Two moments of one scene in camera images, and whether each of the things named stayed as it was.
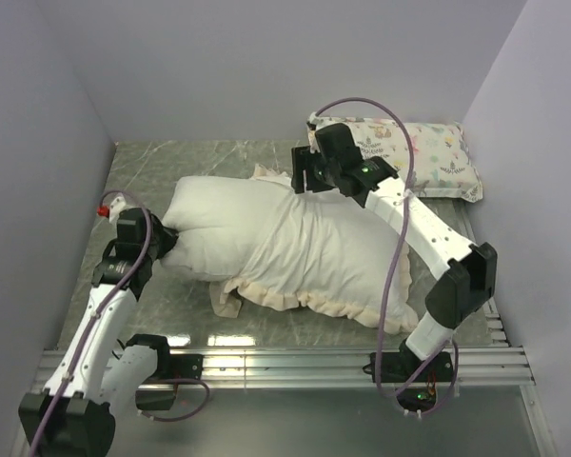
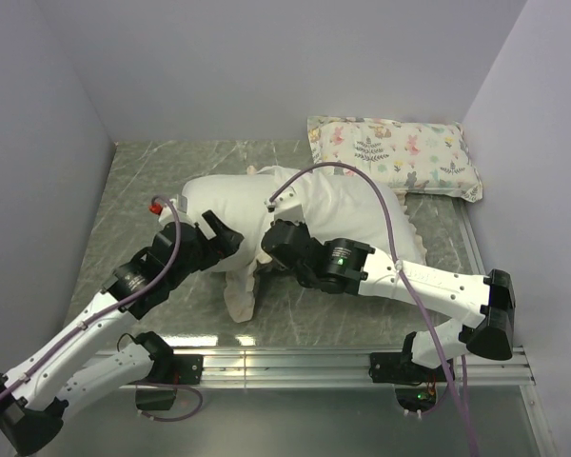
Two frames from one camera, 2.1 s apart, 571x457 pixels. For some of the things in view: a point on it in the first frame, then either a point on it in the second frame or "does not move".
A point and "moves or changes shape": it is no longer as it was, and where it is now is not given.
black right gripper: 303,160 → 305,228
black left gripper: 169,237 → 226,241
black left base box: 155,397 does not move
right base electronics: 416,399 does not move
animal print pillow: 442,165 does not move
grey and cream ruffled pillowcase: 324,249 moves or changes shape
